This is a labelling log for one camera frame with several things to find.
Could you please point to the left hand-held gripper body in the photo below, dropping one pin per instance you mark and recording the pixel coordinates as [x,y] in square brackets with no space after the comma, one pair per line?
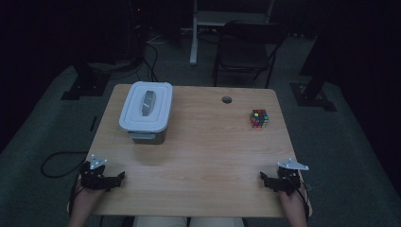
[94,179]

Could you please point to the translucent grey storage box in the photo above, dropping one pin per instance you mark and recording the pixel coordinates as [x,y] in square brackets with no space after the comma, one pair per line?
[148,138]

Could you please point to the white metal desk frame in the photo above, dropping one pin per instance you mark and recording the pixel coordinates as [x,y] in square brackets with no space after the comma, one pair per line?
[201,19]

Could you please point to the black folding chair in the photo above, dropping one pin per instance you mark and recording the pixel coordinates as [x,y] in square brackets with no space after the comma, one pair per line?
[246,53]

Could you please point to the small black floor object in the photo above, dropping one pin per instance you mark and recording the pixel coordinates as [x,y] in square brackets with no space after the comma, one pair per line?
[93,123]

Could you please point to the person's right hand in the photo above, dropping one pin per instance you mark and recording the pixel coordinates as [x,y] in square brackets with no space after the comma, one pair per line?
[294,203]

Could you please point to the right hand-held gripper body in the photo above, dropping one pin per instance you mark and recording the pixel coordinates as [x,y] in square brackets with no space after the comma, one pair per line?
[288,181]

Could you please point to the white storage box lid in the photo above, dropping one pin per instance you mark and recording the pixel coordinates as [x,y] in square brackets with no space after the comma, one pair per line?
[135,107]

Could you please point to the multicoloured puzzle cube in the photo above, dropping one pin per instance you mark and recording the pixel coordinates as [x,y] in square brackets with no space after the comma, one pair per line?
[259,118]

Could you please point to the black stand base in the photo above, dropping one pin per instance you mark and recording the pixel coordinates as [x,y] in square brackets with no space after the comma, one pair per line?
[312,97]
[86,85]

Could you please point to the person's left hand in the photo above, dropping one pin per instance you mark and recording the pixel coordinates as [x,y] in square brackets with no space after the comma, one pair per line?
[86,200]

